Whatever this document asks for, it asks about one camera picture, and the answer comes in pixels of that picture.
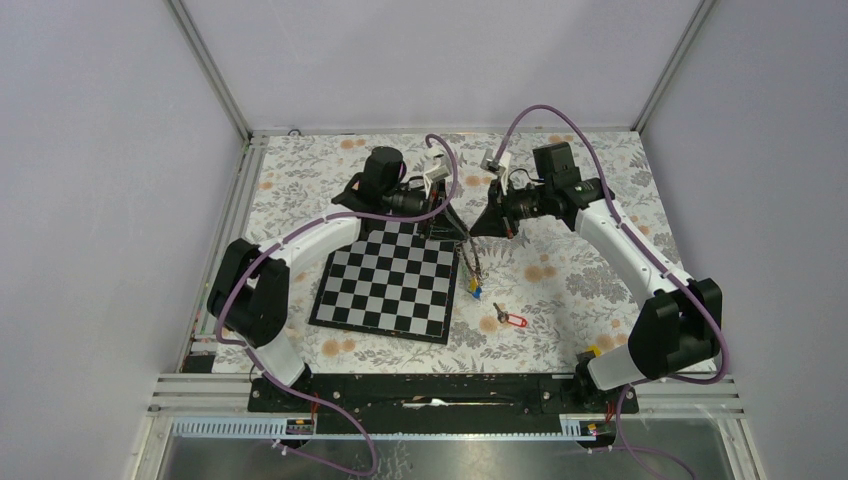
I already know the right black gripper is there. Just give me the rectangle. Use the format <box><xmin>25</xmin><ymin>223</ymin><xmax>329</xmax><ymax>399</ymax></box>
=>
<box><xmin>469</xmin><ymin>176</ymin><xmax>552</xmax><ymax>240</ymax></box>

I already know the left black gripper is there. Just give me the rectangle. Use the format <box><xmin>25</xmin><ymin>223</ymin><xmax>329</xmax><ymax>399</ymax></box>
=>
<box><xmin>382</xmin><ymin>178</ymin><xmax>468</xmax><ymax>241</ymax></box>

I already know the key organiser with rings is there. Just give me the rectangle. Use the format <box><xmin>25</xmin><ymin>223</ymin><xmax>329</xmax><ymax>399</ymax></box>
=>
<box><xmin>457</xmin><ymin>239</ymin><xmax>484</xmax><ymax>300</ymax></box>

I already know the key with red tag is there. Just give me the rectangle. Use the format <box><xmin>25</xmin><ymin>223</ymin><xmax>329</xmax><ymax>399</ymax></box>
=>
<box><xmin>493</xmin><ymin>303</ymin><xmax>528</xmax><ymax>328</ymax></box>

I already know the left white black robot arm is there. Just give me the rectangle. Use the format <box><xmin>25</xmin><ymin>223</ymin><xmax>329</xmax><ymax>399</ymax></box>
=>
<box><xmin>206</xmin><ymin>142</ymin><xmax>459</xmax><ymax>411</ymax></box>

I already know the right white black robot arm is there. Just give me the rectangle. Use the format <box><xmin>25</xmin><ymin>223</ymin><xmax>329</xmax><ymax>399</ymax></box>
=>
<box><xmin>471</xmin><ymin>142</ymin><xmax>723</xmax><ymax>412</ymax></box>

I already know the floral patterned table mat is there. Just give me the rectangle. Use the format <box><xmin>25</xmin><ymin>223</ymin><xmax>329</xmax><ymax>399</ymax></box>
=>
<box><xmin>213</xmin><ymin>131</ymin><xmax>719</xmax><ymax>376</ymax></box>

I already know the black white chessboard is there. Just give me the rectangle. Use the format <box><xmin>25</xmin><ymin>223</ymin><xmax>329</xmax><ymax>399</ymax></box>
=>
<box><xmin>308</xmin><ymin>223</ymin><xmax>459</xmax><ymax>345</ymax></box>

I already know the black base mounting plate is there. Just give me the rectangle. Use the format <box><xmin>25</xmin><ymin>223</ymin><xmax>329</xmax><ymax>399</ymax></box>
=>
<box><xmin>247</xmin><ymin>373</ymin><xmax>639</xmax><ymax>436</ymax></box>

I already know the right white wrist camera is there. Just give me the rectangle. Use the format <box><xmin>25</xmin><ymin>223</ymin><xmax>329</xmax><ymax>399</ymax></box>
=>
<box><xmin>480</xmin><ymin>149</ymin><xmax>512</xmax><ymax>177</ymax></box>

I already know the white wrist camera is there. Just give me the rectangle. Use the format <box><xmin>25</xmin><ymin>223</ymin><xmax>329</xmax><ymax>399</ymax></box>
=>
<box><xmin>422</xmin><ymin>146</ymin><xmax>451</xmax><ymax>191</ymax></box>
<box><xmin>480</xmin><ymin>149</ymin><xmax>512</xmax><ymax>177</ymax></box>

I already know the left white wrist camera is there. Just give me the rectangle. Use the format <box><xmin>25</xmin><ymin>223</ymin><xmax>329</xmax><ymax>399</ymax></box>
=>
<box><xmin>422</xmin><ymin>146</ymin><xmax>451</xmax><ymax>191</ymax></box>

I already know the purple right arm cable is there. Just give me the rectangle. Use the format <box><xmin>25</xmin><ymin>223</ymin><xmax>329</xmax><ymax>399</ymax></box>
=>
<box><xmin>493</xmin><ymin>104</ymin><xmax>731</xmax><ymax>480</ymax></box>

